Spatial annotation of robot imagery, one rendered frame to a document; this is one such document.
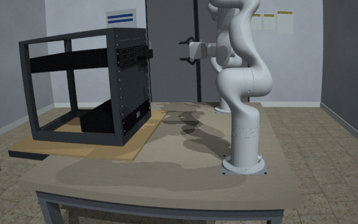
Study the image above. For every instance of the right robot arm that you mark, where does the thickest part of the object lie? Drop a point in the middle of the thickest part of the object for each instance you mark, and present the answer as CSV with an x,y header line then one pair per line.
x,y
234,62

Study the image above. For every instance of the black metal rack frame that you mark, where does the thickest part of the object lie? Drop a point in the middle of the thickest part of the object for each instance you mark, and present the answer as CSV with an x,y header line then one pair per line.
x,y
127,110

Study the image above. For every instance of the tan flat board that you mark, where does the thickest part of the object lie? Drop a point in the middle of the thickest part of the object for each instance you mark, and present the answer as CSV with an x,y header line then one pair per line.
x,y
128,152

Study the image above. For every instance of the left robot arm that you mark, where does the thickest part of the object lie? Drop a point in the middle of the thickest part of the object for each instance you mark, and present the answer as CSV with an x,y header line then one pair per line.
x,y
234,36

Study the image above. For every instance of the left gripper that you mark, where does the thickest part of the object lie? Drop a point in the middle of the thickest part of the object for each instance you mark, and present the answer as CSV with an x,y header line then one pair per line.
x,y
194,50

